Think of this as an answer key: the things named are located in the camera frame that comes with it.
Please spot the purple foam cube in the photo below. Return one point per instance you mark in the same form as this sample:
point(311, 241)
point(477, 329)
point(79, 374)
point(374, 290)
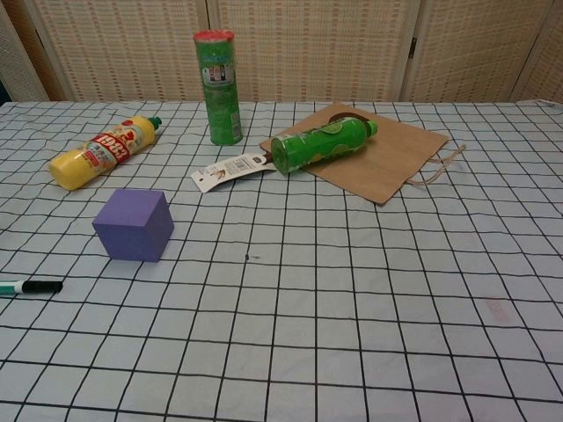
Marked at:
point(132, 226)

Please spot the green marker with black cap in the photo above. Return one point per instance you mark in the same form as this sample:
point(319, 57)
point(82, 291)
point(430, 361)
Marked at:
point(31, 287)

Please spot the white packaged utensil card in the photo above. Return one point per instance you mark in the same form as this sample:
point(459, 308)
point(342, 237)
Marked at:
point(228, 169)

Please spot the green plastic drink bottle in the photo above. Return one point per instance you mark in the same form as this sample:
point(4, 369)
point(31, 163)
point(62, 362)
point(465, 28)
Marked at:
point(321, 143)

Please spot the checkered white tablecloth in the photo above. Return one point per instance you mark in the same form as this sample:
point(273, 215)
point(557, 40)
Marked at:
point(308, 307)

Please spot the brown paper bag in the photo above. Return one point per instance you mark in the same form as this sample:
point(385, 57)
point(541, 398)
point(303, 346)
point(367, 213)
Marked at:
point(387, 154)

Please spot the green cylindrical chip can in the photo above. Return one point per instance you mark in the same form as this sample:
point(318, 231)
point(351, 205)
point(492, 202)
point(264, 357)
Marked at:
point(222, 96)

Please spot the woven folding screen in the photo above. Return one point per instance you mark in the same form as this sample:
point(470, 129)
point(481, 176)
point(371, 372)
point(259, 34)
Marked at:
point(308, 48)

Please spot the yellow squeeze bottle green cap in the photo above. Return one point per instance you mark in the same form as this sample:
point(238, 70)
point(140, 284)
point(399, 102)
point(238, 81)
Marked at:
point(105, 149)

